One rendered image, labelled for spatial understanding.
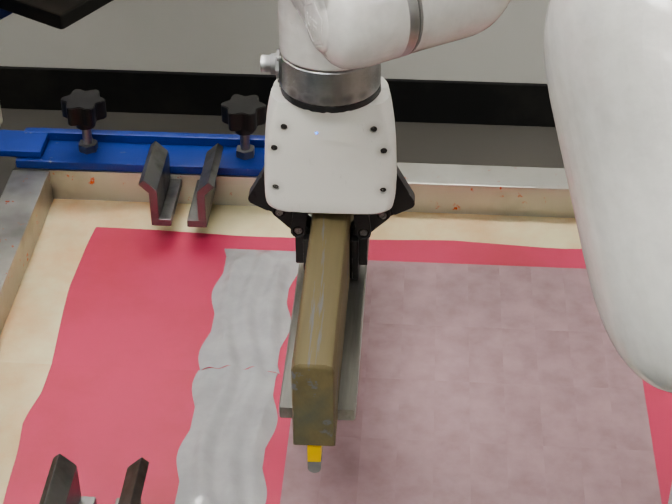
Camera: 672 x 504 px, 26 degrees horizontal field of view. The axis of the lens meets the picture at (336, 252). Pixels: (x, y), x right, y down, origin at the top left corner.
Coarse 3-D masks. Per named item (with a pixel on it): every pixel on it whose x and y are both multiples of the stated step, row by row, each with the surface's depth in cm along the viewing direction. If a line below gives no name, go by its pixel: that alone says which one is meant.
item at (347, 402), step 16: (368, 240) 123; (352, 288) 117; (352, 304) 115; (352, 320) 114; (352, 336) 112; (288, 352) 111; (352, 352) 110; (288, 368) 109; (352, 368) 109; (288, 384) 108; (352, 384) 107; (288, 400) 106; (352, 400) 106; (288, 416) 106; (352, 416) 106
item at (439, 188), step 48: (48, 192) 146; (96, 192) 148; (144, 192) 147; (192, 192) 147; (240, 192) 147; (432, 192) 145; (480, 192) 145; (528, 192) 144; (0, 240) 137; (0, 288) 131
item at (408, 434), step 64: (64, 384) 126; (128, 384) 126; (384, 384) 126; (448, 384) 126; (512, 384) 126; (64, 448) 120; (128, 448) 120; (384, 448) 120; (448, 448) 120; (512, 448) 120; (576, 448) 120; (640, 448) 120
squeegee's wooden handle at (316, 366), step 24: (312, 216) 115; (336, 216) 114; (312, 240) 111; (336, 240) 111; (312, 264) 109; (336, 264) 109; (312, 288) 106; (336, 288) 106; (312, 312) 104; (336, 312) 104; (312, 336) 102; (336, 336) 102; (312, 360) 100; (336, 360) 102; (312, 384) 100; (336, 384) 103; (312, 408) 101; (336, 408) 104; (312, 432) 103
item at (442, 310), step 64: (128, 256) 141; (192, 256) 141; (384, 256) 141; (448, 256) 141; (512, 256) 141; (576, 256) 141; (64, 320) 133; (128, 320) 133; (192, 320) 133; (384, 320) 133; (448, 320) 133; (512, 320) 133; (576, 320) 133; (576, 384) 126; (640, 384) 126
